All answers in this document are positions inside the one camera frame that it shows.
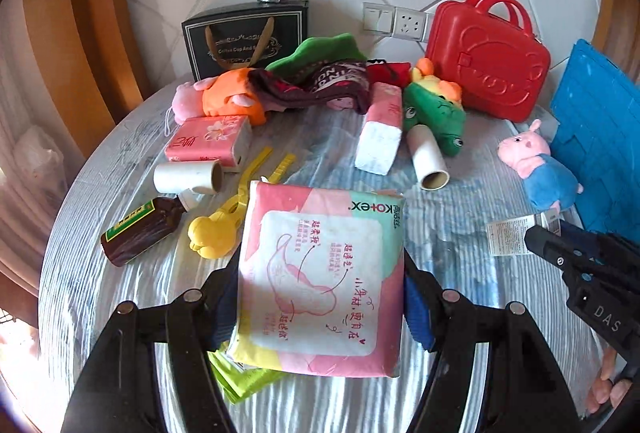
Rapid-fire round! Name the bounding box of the yellow duck snowball clamp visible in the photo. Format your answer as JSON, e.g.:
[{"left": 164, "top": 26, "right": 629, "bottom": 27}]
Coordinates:
[{"left": 188, "top": 146, "right": 273, "bottom": 260}]

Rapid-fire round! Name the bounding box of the white label card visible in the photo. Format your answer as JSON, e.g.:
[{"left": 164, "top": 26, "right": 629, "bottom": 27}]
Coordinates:
[{"left": 487, "top": 210, "right": 561, "bottom": 257}]

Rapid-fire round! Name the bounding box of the green yellow duck plush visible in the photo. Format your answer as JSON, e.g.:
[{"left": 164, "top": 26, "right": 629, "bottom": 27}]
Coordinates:
[{"left": 402, "top": 57, "right": 466, "bottom": 156}]

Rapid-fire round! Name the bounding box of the green wet wipes pack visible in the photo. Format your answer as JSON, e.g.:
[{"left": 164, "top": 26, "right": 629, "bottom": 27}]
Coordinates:
[{"left": 207, "top": 342, "right": 285, "bottom": 404}]

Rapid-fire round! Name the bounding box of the green felt leaf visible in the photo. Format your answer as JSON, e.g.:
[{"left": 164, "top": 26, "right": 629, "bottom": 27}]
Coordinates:
[{"left": 266, "top": 33, "right": 367, "bottom": 83}]

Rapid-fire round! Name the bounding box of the pink sanitary pad pack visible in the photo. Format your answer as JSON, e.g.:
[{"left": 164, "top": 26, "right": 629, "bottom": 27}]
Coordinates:
[{"left": 229, "top": 182, "right": 405, "bottom": 378}]

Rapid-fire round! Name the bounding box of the person right hand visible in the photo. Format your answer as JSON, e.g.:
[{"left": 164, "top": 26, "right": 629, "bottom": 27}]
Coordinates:
[{"left": 586, "top": 346, "right": 631, "bottom": 415}]

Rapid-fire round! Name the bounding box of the dark maroon knit hat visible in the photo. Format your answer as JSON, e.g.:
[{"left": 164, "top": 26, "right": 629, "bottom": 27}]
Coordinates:
[{"left": 248, "top": 60, "right": 371, "bottom": 114}]

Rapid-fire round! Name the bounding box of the small George pig plush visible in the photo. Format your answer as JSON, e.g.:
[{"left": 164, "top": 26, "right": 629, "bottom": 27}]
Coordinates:
[{"left": 497, "top": 119, "right": 584, "bottom": 213}]

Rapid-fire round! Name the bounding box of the white cardboard tube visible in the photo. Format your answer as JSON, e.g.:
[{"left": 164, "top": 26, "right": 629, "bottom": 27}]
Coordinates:
[{"left": 153, "top": 161, "right": 224, "bottom": 194}]

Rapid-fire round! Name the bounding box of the brown medicine bottle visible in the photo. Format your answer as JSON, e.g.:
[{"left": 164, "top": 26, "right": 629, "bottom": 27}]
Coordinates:
[{"left": 100, "top": 197, "right": 186, "bottom": 267}]

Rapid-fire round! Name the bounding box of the wall socket panel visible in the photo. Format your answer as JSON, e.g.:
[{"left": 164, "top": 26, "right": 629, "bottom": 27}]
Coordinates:
[{"left": 361, "top": 3, "right": 432, "bottom": 43}]

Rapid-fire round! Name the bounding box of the white tissue pack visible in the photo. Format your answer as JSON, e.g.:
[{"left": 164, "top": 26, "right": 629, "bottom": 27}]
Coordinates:
[{"left": 355, "top": 82, "right": 402, "bottom": 175}]

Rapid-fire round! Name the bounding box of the black coffee cup gift box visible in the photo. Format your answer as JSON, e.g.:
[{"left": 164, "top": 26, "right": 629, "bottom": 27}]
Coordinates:
[{"left": 181, "top": 0, "right": 309, "bottom": 81}]

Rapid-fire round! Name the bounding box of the blue plastic storage crate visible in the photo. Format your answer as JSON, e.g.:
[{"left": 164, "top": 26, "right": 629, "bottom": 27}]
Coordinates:
[{"left": 551, "top": 40, "right": 640, "bottom": 241}]

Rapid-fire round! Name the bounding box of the orange pink pig plush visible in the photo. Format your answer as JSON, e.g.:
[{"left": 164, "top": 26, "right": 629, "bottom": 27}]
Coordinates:
[{"left": 171, "top": 68, "right": 266, "bottom": 126}]

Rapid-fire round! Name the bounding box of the pink tissue pack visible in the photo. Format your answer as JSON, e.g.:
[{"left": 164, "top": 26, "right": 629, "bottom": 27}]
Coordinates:
[{"left": 165, "top": 115, "right": 252, "bottom": 172}]

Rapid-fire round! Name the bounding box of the red toy suitcase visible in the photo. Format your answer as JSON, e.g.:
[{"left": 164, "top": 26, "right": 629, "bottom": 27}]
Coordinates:
[{"left": 425, "top": 0, "right": 550, "bottom": 123}]

